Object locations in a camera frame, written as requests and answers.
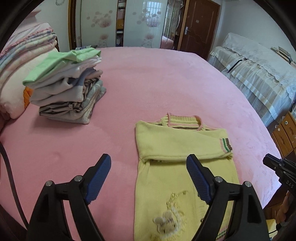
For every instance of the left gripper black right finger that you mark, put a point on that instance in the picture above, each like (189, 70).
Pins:
(247, 220)

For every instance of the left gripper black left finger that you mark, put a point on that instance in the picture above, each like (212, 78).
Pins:
(48, 220)

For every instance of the yellow striped knit sweater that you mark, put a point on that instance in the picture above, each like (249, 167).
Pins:
(167, 205)

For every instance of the stack of folded clothes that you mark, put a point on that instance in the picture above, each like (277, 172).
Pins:
(66, 85)

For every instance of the wooden drawer cabinet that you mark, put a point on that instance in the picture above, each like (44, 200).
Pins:
(284, 137)

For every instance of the lace covered furniture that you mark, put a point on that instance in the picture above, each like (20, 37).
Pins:
(264, 78)

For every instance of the books on covered furniture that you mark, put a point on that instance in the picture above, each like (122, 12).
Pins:
(284, 54)

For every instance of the pink bed blanket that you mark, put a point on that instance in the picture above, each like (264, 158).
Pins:
(141, 85)

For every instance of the brown wooden door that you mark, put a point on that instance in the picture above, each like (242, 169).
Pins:
(199, 25)

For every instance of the folded striped pink quilt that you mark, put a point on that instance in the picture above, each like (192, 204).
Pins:
(25, 49)

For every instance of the floral sliding wardrobe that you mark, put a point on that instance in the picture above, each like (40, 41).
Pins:
(102, 24)

